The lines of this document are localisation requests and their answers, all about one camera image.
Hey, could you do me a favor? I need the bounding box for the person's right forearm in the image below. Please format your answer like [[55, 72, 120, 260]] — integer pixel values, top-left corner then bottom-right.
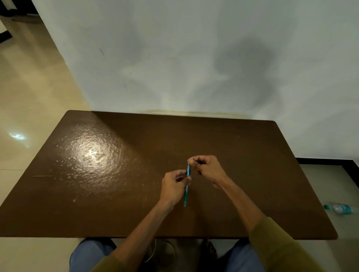
[[217, 177, 326, 272]]

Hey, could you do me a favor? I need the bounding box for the person's left forearm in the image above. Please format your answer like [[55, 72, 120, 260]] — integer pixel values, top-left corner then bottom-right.
[[91, 200, 175, 272]]

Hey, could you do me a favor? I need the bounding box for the clear plastic water bottle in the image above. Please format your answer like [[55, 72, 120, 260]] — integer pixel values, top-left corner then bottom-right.
[[323, 202, 359, 216]]

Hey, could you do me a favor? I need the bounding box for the person's left leg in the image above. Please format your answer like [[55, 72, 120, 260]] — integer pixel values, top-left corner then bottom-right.
[[69, 238, 117, 272]]

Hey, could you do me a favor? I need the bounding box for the person's leg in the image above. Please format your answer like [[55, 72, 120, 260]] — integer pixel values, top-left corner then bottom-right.
[[223, 239, 266, 272], [69, 238, 117, 272]]

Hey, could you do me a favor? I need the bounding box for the person's left hand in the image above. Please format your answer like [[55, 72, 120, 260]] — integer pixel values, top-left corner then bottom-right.
[[159, 169, 192, 208]]

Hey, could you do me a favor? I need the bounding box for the thin white cable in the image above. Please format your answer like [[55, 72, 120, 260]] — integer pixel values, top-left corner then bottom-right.
[[144, 238, 176, 264]]

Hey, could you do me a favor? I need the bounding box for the blue pen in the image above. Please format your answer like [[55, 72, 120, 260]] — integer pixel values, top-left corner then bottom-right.
[[184, 162, 191, 208]]

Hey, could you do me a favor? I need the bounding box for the person's right leg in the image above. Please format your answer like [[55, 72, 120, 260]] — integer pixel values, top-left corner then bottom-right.
[[223, 239, 266, 272]]

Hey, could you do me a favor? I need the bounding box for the person's right hand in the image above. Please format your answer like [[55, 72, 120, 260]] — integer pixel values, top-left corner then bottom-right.
[[187, 155, 229, 191]]

